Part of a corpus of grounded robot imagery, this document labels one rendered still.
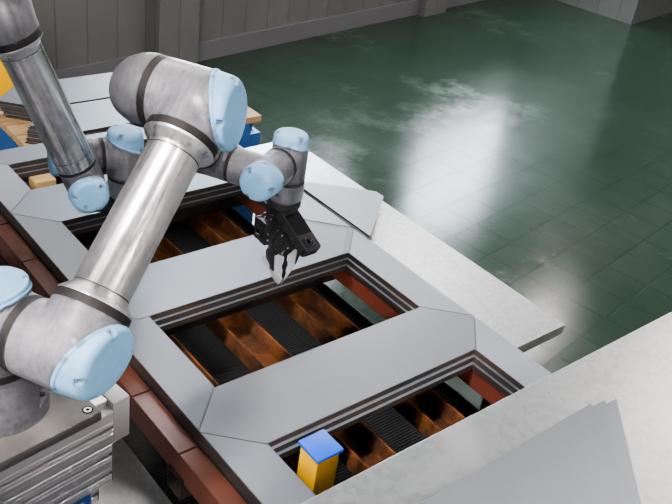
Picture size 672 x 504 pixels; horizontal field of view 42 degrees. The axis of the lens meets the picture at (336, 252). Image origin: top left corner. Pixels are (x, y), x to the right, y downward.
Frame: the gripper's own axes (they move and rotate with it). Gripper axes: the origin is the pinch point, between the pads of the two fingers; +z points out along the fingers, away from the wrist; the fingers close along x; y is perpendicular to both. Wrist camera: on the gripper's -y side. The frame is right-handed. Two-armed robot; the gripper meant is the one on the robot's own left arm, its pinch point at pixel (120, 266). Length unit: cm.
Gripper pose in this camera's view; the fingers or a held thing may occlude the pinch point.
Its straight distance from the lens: 207.7
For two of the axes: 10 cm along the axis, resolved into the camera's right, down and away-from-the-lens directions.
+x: 7.7, -2.4, 5.9
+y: 6.2, 4.8, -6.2
